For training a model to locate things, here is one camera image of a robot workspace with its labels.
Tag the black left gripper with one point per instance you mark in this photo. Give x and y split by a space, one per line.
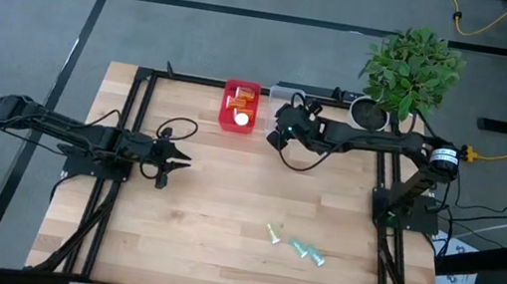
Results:
146 151

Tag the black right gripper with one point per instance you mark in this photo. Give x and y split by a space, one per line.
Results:
303 127

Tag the orange medicine bottle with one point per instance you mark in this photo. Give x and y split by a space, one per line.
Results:
235 103
245 93
242 119
244 111

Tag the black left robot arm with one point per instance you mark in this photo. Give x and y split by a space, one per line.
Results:
64 131

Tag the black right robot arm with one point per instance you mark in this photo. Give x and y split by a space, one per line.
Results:
384 141

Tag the clear plastic bin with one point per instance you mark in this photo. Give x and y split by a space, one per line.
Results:
274 96

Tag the red plastic bin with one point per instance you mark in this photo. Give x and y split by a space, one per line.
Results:
235 129

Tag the yellow medicine bottle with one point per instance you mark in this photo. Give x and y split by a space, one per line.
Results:
273 233

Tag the white plant pot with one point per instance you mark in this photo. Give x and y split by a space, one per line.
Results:
368 116

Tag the green leafy plant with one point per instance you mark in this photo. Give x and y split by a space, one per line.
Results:
412 70

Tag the white paper sheet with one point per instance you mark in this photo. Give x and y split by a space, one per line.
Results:
451 282

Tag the black aluminium table frame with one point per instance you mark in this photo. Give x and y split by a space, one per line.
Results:
145 95

